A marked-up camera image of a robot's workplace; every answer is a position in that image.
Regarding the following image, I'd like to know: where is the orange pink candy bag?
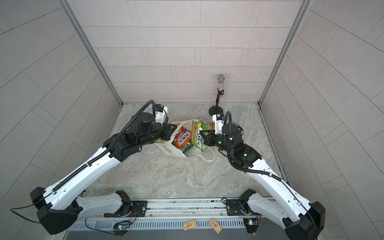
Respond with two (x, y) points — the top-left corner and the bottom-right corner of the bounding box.
(173, 127), (192, 148)

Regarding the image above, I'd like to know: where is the circuit board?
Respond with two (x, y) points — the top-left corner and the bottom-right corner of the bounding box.
(113, 221), (132, 237)
(243, 218), (260, 235)

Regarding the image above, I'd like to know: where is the black microphone stand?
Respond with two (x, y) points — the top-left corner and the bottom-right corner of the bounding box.
(209, 74), (226, 116)

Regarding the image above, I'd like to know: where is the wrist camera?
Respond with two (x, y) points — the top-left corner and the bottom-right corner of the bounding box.
(212, 113), (226, 135)
(155, 104), (168, 126)

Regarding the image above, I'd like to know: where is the left circuit board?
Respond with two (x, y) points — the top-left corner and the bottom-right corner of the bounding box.
(113, 221), (132, 237)

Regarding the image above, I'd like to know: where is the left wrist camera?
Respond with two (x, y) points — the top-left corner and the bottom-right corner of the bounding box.
(155, 104), (168, 126)

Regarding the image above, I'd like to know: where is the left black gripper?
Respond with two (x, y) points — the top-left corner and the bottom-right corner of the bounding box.
(137, 121), (179, 148)

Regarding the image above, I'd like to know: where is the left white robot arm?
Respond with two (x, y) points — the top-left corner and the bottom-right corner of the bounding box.
(30, 100), (177, 235)

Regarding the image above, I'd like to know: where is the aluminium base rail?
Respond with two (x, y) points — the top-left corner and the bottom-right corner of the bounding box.
(68, 198), (267, 234)

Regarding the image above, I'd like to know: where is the green snack bag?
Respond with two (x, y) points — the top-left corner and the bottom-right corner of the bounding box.
(180, 141), (195, 154)

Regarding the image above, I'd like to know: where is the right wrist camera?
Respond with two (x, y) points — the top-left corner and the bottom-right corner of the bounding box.
(212, 113), (226, 135)

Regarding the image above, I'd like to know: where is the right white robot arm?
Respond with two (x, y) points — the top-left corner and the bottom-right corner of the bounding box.
(198, 112), (326, 240)

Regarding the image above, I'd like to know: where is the yellow green candy bag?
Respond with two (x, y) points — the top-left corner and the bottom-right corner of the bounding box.
(197, 122), (215, 131)

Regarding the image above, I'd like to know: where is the white paper bag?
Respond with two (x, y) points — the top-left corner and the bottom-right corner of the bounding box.
(155, 120), (216, 162)

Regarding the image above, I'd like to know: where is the right circuit board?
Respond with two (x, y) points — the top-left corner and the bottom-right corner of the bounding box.
(243, 218), (260, 235)

